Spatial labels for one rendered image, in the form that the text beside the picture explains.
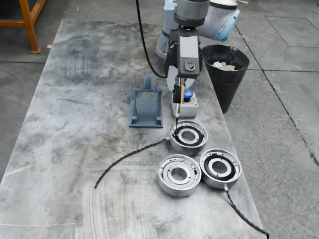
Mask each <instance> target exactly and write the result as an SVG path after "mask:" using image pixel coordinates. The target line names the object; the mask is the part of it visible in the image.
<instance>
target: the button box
mask: <svg viewBox="0 0 319 239"><path fill-rule="evenodd" d="M172 96H173V94H172ZM172 100H173V97H172ZM171 104H172V110H173V115H174V117H176V113H175V112H176V104H175V103H173V102H172V101H171ZM197 110H198V104H197V100H196V96H195V92H193V96H192V97H191V98H188V99H184V104H182V103H181V104H180V113H179V117H196V114H197Z"/></svg>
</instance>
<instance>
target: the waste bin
mask: <svg viewBox="0 0 319 239"><path fill-rule="evenodd" d="M201 54H202V55H203V59H204V62H205V64H206V68H207V71H208V73H209V76H210V79H211V82H212V85H213V88H214V90H215V93H216V96H217V99H218V102H219V105H220V107H221V110H222V113H223V114H225V113H226V112H227V111H228V109H229V106H230V104H231V102H232V100H233V98H234V95H235V93H236V91H237V89H238V86H239V84H240V83H241V81H242V79H243V77H244V75H245V72H246V70H247V68H248V66H249V64H250V61H249V58H248V57H247V56H246V55H245V54H244V53H243V52H242V51H241V50H239V49H237V48H235V47H232V46H228V45H223V44H211V45H207V46H205V47H203V48H202V52H201ZM215 62H219V63H222V62H225V64H226V65H232V66H235V68H234V70H224V69H220V68H217V67H214V66H213V64H214V63H215Z"/></svg>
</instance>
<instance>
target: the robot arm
mask: <svg viewBox="0 0 319 239"><path fill-rule="evenodd" d="M237 5H238V3H237V1H236V0H165V6H164V16H163V25H162V33H161V35H160V37H159V40H158V42H157V44H156V54H157V55H158V56H159V57H160V58H162V59H164V72H165V76H166V80H167V84H168V87H169V89H170V91H171V92H174V90H175V86H174V84H175V83H176V79H175V78H176V76H177V75H178V76H179V78H184V80H185V83H184V86H185V87H184V93H185V92H186V91H187V90H188V89H189V88H190V87H191V85H192V84H193V83H194V81H195V80H196V79H197V77H198V75H199V74H200V72H201V70H202V65H203V63H202V59H203V55H200V52H202V50H201V48H200V47H199V46H200V43H201V42H200V39H199V36H201V37H206V38H209V39H213V40H217V41H221V42H224V41H226V40H227V39H228V38H229V36H230V34H231V32H232V30H233V28H234V25H235V23H236V21H237V19H238V16H239V14H240V11H239V10H238V9H237V10H236V8H237Z"/></svg>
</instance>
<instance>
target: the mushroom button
mask: <svg viewBox="0 0 319 239"><path fill-rule="evenodd" d="M192 96H193V92H192V91H191V90H190V89H188V90H187V91H186V92H185V93H184V99H188V98H191V97H192Z"/></svg>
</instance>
